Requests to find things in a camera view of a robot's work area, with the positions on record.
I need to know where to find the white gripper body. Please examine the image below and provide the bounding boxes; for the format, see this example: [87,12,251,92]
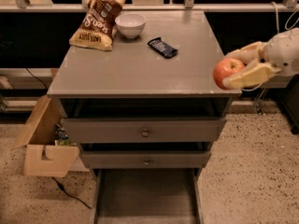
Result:
[263,28,299,77]

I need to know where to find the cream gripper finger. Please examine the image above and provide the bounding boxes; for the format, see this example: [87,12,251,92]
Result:
[225,41,266,64]
[222,60,281,90]

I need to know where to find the red apple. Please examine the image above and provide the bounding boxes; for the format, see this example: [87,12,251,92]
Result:
[213,58,245,90]

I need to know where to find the grey wooden drawer cabinet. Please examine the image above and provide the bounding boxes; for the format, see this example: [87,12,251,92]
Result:
[47,9,243,224]

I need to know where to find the brass top drawer knob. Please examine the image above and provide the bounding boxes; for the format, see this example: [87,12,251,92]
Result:
[142,129,150,137]

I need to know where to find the brass drawer knob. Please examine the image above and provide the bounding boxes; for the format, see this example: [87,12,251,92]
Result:
[144,159,150,166]
[142,129,150,137]

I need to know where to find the brass middle drawer knob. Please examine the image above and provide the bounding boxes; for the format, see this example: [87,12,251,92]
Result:
[144,159,150,166]

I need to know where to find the grey middle drawer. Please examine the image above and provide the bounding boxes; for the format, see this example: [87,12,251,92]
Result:
[80,150,211,169]

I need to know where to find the grey open bottom drawer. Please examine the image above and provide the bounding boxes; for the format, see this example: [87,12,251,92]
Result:
[89,169,204,224]

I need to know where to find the grey top drawer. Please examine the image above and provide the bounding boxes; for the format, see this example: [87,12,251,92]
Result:
[61,118,226,143]

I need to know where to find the dark blue candy bar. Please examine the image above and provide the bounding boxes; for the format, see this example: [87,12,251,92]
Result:
[148,37,178,59]

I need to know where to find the white ceramic bowl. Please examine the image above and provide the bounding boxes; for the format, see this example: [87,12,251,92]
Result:
[115,13,147,38]

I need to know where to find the brown yellow chip bag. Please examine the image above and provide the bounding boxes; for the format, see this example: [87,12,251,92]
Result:
[69,0,126,51]

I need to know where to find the open cardboard box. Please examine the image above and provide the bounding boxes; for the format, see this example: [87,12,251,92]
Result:
[12,95,79,177]

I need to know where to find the metal railing shelf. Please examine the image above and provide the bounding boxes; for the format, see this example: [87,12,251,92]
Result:
[0,0,299,12]

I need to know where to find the white hanging cable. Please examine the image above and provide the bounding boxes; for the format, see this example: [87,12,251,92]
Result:
[241,1,299,92]

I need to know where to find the black floor cable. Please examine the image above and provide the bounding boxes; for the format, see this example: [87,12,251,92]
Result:
[51,175,93,210]

